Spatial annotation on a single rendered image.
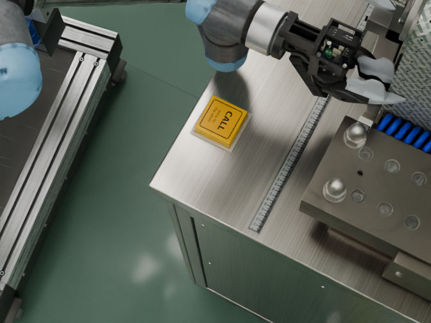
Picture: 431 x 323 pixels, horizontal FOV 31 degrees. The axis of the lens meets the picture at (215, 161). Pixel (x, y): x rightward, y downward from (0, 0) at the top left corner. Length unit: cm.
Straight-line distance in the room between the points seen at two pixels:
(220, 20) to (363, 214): 37
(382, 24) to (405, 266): 37
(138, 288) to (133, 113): 54
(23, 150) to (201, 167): 91
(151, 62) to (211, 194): 117
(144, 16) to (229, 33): 134
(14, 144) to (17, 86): 108
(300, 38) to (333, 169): 21
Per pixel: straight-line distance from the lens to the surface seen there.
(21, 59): 112
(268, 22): 120
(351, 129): 122
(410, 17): 107
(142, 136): 237
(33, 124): 221
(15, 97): 115
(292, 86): 143
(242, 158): 137
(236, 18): 121
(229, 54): 130
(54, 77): 226
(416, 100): 122
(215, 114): 137
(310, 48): 118
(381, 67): 122
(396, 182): 124
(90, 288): 226
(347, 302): 144
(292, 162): 137
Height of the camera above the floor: 219
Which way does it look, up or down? 70 degrees down
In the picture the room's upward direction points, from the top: 5 degrees counter-clockwise
